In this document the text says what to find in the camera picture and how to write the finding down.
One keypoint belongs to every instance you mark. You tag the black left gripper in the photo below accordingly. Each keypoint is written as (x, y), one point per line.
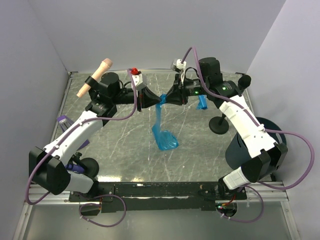
(148, 98)

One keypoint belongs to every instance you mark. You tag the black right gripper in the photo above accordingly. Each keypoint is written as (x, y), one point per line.
(177, 95)

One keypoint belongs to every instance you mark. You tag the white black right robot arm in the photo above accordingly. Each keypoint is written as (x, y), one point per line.
(264, 154)

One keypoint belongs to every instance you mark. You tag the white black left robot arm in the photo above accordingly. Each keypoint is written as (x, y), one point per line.
(48, 165)

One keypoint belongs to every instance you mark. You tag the dark blue trash bin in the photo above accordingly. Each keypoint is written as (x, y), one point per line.
(237, 153)

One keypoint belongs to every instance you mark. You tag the black right mic stand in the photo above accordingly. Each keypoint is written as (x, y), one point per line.
(219, 124)

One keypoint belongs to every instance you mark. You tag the beige microphone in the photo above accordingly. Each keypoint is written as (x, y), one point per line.
(104, 66)

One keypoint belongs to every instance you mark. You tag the black microphone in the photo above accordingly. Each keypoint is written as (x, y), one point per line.
(244, 82)

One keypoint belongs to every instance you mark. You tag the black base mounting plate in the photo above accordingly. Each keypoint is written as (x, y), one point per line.
(110, 204)

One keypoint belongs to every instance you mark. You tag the purple microphone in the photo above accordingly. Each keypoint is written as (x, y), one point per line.
(75, 168)

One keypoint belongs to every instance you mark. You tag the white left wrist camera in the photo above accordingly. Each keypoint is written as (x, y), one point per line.
(139, 79)

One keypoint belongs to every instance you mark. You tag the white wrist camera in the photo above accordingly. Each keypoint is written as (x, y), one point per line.
(179, 66)
(139, 79)

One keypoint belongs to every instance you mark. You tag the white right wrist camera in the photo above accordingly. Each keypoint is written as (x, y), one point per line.
(179, 66)

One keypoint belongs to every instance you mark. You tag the aluminium rail frame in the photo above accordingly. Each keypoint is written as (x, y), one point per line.
(205, 190)

